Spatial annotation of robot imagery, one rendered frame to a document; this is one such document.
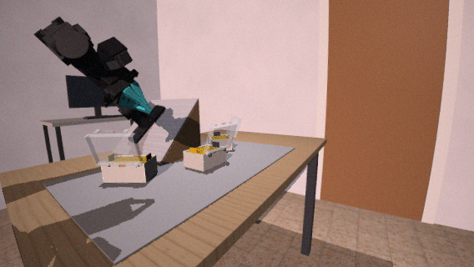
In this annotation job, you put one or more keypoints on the grey bench mat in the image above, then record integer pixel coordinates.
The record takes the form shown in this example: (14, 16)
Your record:
(122, 218)

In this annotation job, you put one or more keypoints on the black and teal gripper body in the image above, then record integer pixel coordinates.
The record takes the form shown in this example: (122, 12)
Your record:
(115, 89)

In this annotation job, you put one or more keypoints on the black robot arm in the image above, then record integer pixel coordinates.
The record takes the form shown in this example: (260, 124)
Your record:
(72, 46)

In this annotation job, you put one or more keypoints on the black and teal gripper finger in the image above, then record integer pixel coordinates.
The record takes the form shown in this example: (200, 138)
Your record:
(130, 94)
(136, 88)

